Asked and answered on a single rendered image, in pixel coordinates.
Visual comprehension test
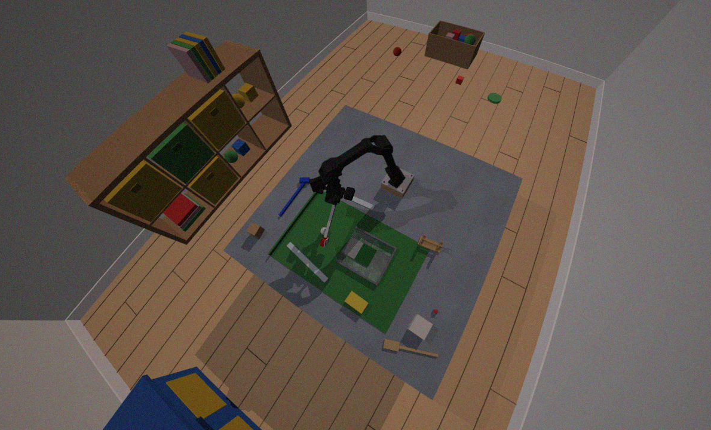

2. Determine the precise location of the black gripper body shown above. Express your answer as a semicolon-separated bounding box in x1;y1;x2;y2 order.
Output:
316;183;355;201

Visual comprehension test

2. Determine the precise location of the blue golf putter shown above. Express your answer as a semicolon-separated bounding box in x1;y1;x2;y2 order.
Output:
279;177;310;217

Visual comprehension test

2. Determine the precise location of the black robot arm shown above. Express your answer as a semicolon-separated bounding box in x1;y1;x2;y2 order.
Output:
309;135;405;204

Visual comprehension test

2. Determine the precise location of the green flat mat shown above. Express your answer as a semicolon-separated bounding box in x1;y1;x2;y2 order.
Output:
271;191;430;334

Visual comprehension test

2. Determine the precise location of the brown wooden plank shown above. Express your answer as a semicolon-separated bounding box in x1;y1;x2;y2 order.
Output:
383;339;438;357

